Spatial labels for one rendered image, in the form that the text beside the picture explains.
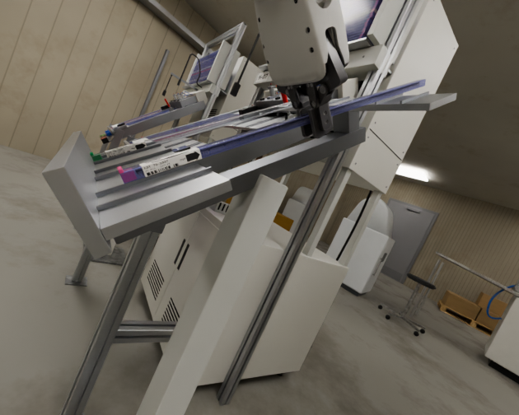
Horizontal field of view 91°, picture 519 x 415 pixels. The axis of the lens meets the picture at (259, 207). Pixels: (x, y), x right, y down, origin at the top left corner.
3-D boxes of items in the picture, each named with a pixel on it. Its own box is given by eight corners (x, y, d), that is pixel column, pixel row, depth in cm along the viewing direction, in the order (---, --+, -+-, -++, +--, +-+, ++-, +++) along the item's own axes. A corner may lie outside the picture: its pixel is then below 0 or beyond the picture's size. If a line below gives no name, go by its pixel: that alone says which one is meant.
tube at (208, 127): (94, 163, 39) (91, 156, 38) (94, 161, 40) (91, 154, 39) (331, 96, 59) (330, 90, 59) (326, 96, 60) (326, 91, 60)
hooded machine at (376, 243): (372, 297, 376) (413, 215, 366) (359, 299, 332) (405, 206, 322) (330, 272, 423) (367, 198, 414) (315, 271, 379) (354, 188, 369)
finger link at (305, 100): (312, 80, 33) (322, 128, 37) (296, 82, 36) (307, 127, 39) (294, 89, 32) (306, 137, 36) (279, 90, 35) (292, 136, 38)
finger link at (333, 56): (360, 54, 25) (338, 97, 30) (310, 10, 27) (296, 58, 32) (353, 58, 25) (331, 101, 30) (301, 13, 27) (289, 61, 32)
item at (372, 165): (242, 390, 104) (435, -14, 92) (189, 293, 160) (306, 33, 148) (334, 373, 145) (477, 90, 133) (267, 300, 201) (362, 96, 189)
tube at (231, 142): (124, 184, 24) (119, 173, 24) (123, 181, 25) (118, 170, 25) (424, 86, 45) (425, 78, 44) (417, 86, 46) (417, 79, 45)
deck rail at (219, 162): (163, 194, 63) (153, 171, 60) (161, 193, 65) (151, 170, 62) (356, 118, 91) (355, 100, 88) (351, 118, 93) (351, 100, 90)
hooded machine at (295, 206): (289, 232, 699) (309, 190, 690) (306, 242, 657) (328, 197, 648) (273, 228, 647) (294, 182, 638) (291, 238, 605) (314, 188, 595)
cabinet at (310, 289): (165, 405, 85) (240, 238, 80) (135, 288, 140) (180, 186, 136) (294, 381, 124) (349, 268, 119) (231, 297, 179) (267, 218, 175)
